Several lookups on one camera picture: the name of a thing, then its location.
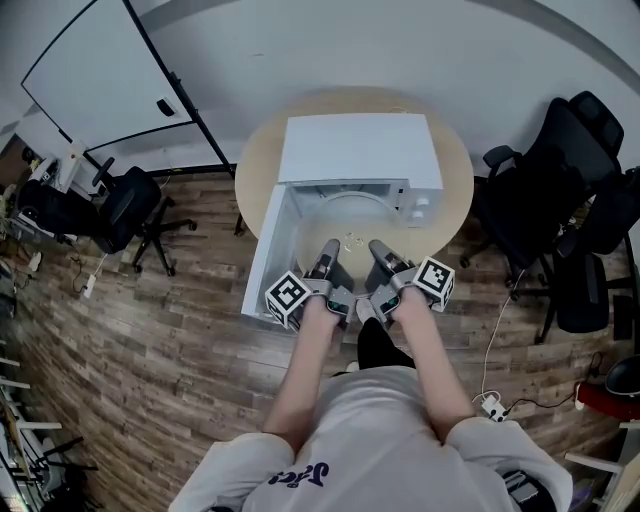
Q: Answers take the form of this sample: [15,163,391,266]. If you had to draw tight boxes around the black office chair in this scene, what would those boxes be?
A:
[459,90,626,289]
[17,157,198,278]
[534,167,640,346]

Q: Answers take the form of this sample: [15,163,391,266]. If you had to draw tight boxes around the person's black trousers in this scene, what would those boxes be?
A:
[357,317,416,374]

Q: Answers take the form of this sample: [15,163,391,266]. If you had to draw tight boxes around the person's left forearm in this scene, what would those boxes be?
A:
[262,297,346,451]

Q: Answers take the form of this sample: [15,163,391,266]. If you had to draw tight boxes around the person's white printed t-shirt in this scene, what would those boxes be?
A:
[169,367,574,512]

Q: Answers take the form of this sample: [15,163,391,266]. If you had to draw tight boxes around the red cloth bag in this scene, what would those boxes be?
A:
[574,382,626,420]

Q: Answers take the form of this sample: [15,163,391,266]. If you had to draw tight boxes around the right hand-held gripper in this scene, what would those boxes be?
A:
[368,239,456,331]

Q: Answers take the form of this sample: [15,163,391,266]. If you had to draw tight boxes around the black flat panel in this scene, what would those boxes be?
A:
[612,294,634,341]

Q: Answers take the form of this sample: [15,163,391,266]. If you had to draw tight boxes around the whiteboard on black stand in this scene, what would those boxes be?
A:
[20,0,237,177]

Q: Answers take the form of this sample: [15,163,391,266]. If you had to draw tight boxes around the long white floor cable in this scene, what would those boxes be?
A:
[480,268,525,397]

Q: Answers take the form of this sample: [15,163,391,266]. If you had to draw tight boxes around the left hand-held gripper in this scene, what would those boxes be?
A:
[264,238,356,331]

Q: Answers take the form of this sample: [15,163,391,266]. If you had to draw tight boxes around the person's right forearm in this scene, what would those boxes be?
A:
[387,287,476,444]

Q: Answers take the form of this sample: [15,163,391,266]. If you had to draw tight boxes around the round wooden table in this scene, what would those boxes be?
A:
[234,87,475,261]

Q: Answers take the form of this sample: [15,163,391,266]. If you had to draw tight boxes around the black floor cable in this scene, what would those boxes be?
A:
[504,393,582,417]

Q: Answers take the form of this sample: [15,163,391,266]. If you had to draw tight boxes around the black tripod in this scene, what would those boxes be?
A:
[29,437,100,496]

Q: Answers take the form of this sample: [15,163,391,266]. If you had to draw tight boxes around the white microwave oven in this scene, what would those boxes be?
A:
[241,113,445,321]

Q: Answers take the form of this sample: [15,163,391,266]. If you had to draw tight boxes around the grey waist belt buckle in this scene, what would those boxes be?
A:
[502,469,556,512]

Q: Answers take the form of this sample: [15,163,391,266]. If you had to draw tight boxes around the black round helmet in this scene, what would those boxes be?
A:
[604,359,640,396]

